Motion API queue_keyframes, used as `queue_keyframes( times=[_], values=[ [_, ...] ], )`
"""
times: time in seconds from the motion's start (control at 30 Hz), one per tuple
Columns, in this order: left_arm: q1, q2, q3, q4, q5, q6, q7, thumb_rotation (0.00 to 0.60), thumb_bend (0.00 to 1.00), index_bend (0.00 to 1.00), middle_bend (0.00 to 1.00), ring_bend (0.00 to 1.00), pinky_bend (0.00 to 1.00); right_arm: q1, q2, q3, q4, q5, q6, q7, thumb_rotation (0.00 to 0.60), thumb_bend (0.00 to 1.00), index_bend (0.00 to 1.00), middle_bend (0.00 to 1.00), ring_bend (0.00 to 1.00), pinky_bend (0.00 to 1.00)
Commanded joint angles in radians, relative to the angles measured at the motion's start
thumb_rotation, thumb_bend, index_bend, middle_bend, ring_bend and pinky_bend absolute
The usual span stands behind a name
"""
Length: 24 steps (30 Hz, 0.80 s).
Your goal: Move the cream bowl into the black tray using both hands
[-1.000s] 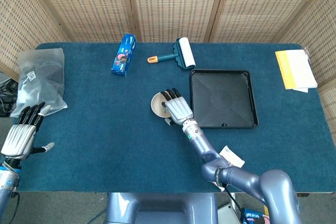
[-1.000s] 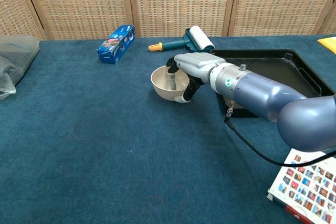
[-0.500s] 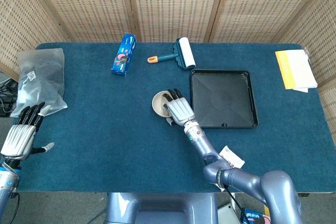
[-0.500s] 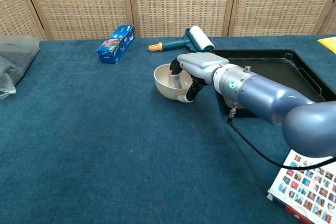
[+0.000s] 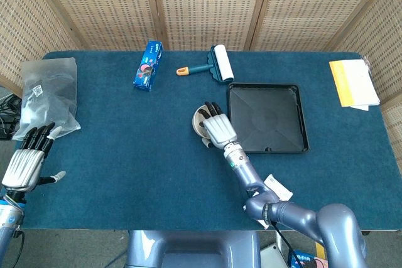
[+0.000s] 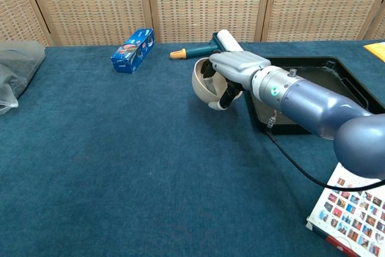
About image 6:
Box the yellow and white booklet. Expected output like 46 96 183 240
363 41 385 63

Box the teal handled lint roller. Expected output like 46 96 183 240
170 29 244 60

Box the blue felt table cloth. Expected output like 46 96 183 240
0 39 385 257

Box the beige bowl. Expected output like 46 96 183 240
191 57 244 108

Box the white picture grid card box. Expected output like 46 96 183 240
306 162 385 257

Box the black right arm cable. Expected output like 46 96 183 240
266 115 385 192

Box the blue cookie box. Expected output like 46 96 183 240
110 28 156 74

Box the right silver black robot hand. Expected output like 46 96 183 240
202 51 272 111

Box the black square plastic tray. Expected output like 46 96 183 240
243 55 385 136

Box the woven bamboo folding screen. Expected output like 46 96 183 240
0 0 385 48

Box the clear bag with black contents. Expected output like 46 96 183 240
0 40 46 116

